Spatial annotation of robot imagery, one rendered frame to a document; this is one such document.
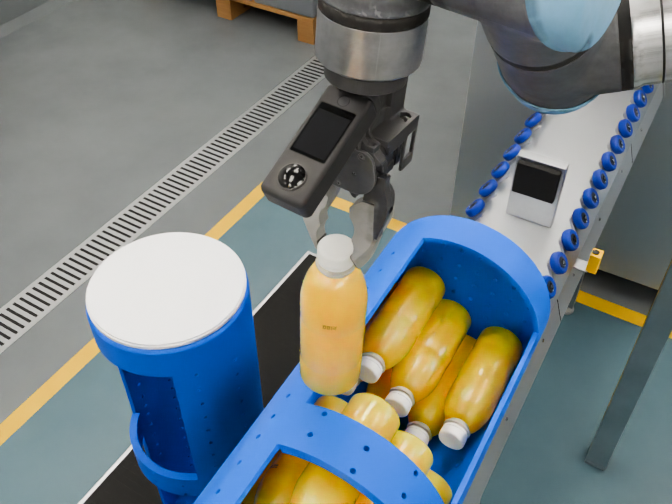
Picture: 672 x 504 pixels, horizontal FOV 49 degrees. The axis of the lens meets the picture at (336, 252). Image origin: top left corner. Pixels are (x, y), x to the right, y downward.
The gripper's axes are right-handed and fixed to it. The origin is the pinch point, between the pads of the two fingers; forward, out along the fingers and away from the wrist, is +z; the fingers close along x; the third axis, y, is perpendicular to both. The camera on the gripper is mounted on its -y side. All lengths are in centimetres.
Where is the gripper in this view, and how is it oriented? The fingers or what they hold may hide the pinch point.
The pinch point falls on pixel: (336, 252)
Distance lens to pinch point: 74.5
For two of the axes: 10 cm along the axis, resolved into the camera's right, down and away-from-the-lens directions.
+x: -8.5, -3.9, 3.5
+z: -0.8, 7.5, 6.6
